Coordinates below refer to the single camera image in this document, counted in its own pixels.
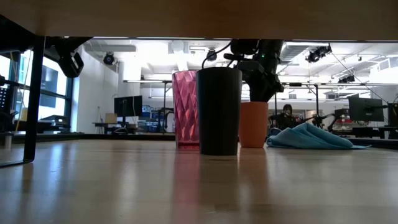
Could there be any pink faceted plastic tumbler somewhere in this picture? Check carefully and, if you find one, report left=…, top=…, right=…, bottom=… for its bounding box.
left=172, top=70, right=200, bottom=150

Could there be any black monitor on arm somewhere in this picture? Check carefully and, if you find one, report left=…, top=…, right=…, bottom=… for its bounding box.
left=348, top=96, right=385, bottom=123

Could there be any wooden shelf board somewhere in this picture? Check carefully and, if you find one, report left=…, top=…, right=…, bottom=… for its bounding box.
left=0, top=0, right=398, bottom=43

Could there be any black metal shelf leg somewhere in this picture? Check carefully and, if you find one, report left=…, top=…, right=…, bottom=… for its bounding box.
left=0, top=35, right=46, bottom=169

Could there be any black ribbed cup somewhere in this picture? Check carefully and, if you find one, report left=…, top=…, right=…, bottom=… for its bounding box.
left=196, top=67, right=243, bottom=156

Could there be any orange cup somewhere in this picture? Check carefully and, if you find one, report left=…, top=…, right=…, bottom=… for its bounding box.
left=238, top=101, right=269, bottom=149

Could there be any black computer monitor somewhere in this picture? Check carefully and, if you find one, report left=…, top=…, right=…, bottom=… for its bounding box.
left=114, top=95, right=143, bottom=118

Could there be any office desk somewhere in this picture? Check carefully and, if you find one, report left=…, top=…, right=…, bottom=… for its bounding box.
left=92, top=121, right=139, bottom=135

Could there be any person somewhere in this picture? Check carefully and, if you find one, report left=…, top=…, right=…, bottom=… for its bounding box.
left=269, top=103, right=301, bottom=131

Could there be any blue cloth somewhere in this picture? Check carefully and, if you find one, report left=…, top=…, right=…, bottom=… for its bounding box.
left=266, top=122, right=373, bottom=151

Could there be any black ceiling spotlight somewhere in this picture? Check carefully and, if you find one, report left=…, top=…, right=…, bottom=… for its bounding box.
left=305, top=45, right=333, bottom=63

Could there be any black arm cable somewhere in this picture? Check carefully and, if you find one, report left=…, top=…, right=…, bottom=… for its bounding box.
left=201, top=40, right=233, bottom=70

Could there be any round ceiling camera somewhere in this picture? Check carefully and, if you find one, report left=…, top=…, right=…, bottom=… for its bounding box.
left=103, top=52, right=116, bottom=66

